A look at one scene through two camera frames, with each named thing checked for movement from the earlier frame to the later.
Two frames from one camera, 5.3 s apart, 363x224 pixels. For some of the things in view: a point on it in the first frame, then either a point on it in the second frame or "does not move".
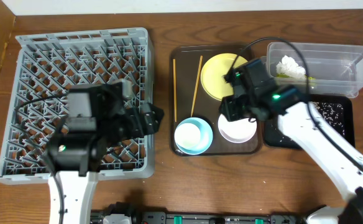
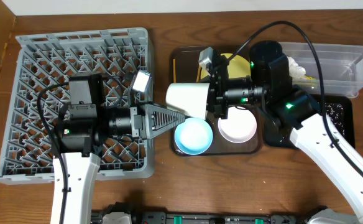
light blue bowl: x=193 y=135 does not move
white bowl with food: x=238 y=131 does not move
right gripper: x=231 y=109 → x=218 y=92
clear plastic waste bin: x=321 y=70 does not move
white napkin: x=289 y=67 does not move
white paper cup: x=187 y=135 → x=189 y=97
